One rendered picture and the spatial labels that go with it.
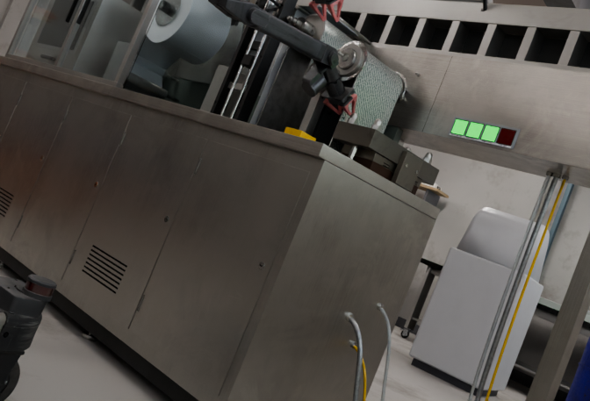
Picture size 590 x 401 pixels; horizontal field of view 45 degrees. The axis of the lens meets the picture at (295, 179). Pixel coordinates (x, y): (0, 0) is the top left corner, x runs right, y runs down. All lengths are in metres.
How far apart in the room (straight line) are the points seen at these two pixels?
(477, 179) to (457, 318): 3.55
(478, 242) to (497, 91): 3.37
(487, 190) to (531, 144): 6.52
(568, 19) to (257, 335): 1.41
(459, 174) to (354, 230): 6.95
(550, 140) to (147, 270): 1.35
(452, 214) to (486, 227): 3.16
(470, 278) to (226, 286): 3.77
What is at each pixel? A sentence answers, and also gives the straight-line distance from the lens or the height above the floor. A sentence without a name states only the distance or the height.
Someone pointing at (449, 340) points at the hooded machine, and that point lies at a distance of 5.68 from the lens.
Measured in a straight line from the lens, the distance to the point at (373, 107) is 2.47.
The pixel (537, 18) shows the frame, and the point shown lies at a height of 1.61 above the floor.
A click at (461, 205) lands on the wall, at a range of 8.92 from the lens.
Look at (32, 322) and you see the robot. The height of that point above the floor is 0.23.
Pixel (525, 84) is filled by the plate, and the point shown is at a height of 1.37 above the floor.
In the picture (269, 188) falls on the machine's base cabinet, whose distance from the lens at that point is 2.07.
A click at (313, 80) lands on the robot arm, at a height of 1.10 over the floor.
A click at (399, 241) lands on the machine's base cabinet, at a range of 2.32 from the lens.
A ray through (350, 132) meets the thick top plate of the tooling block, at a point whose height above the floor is 1.00.
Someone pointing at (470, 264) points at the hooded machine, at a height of 0.90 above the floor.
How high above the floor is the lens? 0.66
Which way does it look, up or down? 4 degrees up
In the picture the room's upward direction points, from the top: 22 degrees clockwise
